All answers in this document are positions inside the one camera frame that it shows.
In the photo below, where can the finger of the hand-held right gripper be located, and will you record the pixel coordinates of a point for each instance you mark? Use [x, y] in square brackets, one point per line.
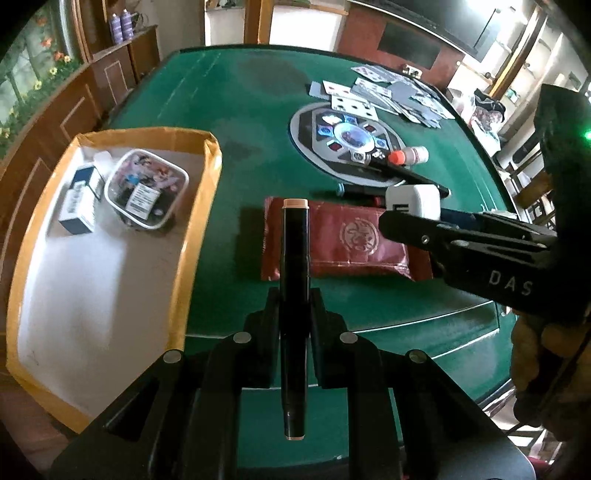
[415, 230]
[461, 218]

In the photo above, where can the plastic container with printed lid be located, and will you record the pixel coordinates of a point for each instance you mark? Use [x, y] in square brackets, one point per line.
[147, 184]

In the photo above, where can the blue and white carton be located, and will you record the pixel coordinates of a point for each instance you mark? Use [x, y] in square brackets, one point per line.
[81, 201]

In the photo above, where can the black marker with beige cap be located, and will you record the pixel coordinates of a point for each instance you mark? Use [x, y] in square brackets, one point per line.
[294, 258]

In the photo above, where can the person's right hand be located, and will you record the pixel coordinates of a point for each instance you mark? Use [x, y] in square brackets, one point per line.
[526, 355]

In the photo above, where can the small white bottle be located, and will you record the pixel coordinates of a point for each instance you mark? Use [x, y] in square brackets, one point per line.
[102, 162]

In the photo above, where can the dark red foil packet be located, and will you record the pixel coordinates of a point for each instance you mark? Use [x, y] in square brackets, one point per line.
[351, 240]

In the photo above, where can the small bottle with red cap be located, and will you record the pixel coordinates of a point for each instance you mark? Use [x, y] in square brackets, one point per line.
[408, 155]

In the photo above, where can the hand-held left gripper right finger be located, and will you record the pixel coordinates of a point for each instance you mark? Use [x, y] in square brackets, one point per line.
[323, 334]

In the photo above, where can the patterned bag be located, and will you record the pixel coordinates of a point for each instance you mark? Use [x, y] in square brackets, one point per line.
[487, 120]

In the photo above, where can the yellow taped cardboard box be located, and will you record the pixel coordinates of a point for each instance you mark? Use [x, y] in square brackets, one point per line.
[92, 295]

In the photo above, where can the floral glass panel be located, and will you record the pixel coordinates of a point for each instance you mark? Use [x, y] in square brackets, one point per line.
[32, 78]

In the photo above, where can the wooden chair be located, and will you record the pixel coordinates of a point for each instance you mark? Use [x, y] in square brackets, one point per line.
[531, 189]

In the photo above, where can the table centre control panel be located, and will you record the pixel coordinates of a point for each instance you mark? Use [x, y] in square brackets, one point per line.
[332, 138]

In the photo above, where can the pile of playing cards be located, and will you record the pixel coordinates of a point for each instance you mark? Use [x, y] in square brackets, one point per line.
[392, 94]

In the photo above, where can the dark wooden television cabinet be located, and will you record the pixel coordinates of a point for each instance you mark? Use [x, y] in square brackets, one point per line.
[406, 46]

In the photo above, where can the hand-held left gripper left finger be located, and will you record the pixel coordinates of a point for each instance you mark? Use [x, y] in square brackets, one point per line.
[263, 334]

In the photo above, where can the long black marker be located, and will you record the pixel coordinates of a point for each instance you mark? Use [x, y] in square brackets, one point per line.
[415, 177]

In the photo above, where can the black marker with teal ends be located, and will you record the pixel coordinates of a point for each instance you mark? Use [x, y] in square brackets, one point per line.
[358, 190]

